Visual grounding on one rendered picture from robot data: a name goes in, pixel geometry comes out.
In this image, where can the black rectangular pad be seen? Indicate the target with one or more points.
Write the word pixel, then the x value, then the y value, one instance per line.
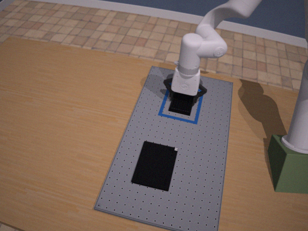
pixel 155 166

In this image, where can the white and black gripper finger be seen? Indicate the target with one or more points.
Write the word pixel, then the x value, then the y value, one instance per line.
pixel 199 94
pixel 168 86

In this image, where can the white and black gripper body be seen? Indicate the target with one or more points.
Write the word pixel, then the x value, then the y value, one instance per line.
pixel 185 84

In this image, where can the blue tape outline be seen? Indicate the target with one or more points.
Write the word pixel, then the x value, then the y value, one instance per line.
pixel 177 118

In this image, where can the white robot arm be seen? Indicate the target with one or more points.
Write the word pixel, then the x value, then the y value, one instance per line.
pixel 207 43

